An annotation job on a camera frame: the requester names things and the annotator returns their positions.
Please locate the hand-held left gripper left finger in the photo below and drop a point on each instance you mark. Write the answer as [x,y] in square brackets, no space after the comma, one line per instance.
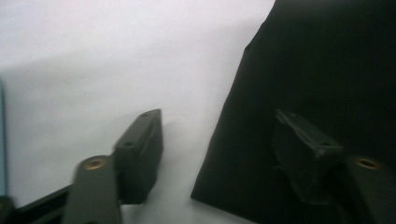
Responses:
[140,155]

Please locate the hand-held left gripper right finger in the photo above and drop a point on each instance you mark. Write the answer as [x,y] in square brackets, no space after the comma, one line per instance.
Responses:
[305,158]

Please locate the black shorts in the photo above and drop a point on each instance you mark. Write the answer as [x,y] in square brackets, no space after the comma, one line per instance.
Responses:
[311,62]

